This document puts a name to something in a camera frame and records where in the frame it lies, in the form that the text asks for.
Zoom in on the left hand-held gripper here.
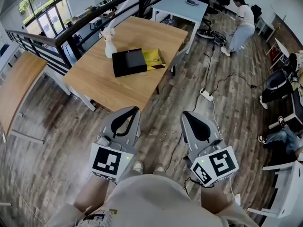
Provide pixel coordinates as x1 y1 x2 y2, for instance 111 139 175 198
89 106 142 183

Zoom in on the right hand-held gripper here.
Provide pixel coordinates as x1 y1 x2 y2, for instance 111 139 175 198
180 111 239 188

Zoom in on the yellow box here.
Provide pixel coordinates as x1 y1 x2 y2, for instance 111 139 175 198
141 47 167 72

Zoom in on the person's left forearm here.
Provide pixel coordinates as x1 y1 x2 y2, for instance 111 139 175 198
74 173 119 213

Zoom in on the person's right forearm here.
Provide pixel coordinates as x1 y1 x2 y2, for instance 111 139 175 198
200 183 238 215

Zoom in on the large flat black box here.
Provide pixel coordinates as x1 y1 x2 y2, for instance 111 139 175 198
111 48 148 79

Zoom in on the small black box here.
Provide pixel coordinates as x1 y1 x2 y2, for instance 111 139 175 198
125 50 147 69

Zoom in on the white power strip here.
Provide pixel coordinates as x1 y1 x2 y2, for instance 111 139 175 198
199 88 214 102

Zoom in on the beige shoe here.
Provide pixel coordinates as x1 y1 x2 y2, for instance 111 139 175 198
132 160 144 175
153 164 166 175

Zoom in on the wooden table with white legs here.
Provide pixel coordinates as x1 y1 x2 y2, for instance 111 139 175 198
62 16 189 113

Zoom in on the grey chair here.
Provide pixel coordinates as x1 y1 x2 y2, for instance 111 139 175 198
169 44 190 77

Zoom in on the white vase with flowers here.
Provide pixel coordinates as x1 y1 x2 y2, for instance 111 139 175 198
101 26 117 59

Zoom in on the beige printed shirt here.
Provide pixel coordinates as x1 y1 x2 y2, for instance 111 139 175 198
44 173 261 227

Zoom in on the black round wheel device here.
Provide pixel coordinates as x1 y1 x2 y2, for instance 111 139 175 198
196 28 228 43

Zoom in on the black metal railing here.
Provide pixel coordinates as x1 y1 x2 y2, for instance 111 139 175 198
5 0 191 77

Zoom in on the long wooden bench table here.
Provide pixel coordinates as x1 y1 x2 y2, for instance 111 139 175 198
0 51 48 144

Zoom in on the grey table with white legs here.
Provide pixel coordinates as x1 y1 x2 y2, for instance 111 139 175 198
151 0 209 54

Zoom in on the white power cable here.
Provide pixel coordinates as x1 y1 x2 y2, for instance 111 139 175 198
211 98 240 202

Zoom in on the black cable with plug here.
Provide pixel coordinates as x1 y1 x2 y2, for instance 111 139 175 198
208 71 267 96

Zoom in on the long black floor cable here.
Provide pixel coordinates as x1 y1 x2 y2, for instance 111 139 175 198
192 45 216 112

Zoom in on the white chair frame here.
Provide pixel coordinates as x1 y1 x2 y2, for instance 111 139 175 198
247 159 303 219

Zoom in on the thin white floor cable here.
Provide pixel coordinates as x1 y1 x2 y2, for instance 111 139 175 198
0 133 49 224

